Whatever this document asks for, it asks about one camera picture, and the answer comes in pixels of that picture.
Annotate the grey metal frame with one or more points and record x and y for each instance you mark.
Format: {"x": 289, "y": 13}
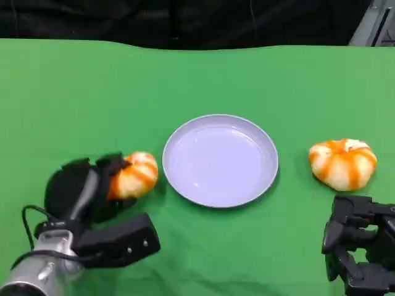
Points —
{"x": 370, "y": 24}

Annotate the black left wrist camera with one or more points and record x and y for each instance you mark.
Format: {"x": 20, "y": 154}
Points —
{"x": 123, "y": 240}

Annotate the orange and white bread roll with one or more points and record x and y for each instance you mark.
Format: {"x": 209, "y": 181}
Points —
{"x": 135, "y": 179}
{"x": 342, "y": 169}

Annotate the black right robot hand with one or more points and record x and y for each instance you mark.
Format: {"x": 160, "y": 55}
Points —
{"x": 376, "y": 246}

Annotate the black backdrop cloth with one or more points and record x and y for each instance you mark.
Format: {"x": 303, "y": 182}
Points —
{"x": 154, "y": 21}

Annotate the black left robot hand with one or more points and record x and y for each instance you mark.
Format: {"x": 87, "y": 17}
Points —
{"x": 66, "y": 189}

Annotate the lilac plate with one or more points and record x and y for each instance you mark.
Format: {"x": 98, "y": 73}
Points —
{"x": 220, "y": 161}

